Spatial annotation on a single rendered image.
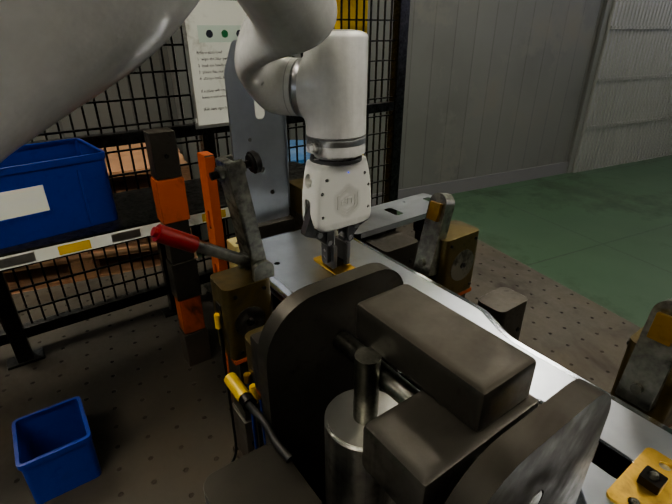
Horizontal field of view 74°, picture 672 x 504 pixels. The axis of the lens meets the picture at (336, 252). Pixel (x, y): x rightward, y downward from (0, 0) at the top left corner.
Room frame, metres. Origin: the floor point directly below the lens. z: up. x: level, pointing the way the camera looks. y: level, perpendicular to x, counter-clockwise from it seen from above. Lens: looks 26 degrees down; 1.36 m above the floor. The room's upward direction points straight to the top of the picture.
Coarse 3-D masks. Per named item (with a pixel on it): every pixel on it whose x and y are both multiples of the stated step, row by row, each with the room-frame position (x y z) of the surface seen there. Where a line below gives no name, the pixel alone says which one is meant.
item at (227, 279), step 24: (216, 288) 0.52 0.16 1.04; (240, 288) 0.51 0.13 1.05; (264, 288) 0.53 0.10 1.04; (216, 312) 0.53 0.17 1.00; (240, 312) 0.51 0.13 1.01; (264, 312) 0.53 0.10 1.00; (240, 336) 0.51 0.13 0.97; (240, 360) 0.50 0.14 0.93; (240, 408) 0.52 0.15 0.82; (240, 432) 0.52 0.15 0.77; (240, 456) 0.52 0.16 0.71
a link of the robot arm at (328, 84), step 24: (312, 48) 0.61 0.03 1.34; (336, 48) 0.60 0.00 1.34; (360, 48) 0.61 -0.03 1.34; (312, 72) 0.61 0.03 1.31; (336, 72) 0.60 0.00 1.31; (360, 72) 0.61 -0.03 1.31; (312, 96) 0.61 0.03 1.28; (336, 96) 0.60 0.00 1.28; (360, 96) 0.61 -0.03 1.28; (312, 120) 0.61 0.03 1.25; (336, 120) 0.60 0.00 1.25; (360, 120) 0.61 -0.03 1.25
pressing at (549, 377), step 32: (288, 256) 0.70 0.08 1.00; (352, 256) 0.70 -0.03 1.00; (384, 256) 0.71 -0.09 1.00; (288, 288) 0.59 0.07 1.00; (416, 288) 0.59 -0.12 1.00; (480, 320) 0.51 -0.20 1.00; (544, 384) 0.39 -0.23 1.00; (608, 416) 0.34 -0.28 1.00; (640, 416) 0.34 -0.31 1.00; (608, 448) 0.30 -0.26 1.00; (640, 448) 0.30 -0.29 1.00; (608, 480) 0.27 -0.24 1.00
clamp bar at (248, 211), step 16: (224, 160) 0.54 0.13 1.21; (240, 160) 0.53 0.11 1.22; (256, 160) 0.55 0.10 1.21; (224, 176) 0.53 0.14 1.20; (240, 176) 0.53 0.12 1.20; (224, 192) 0.55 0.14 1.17; (240, 192) 0.53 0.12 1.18; (240, 208) 0.53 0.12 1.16; (240, 224) 0.53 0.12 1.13; (256, 224) 0.54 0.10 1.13; (240, 240) 0.55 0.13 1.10; (256, 240) 0.54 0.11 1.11; (256, 256) 0.54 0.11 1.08
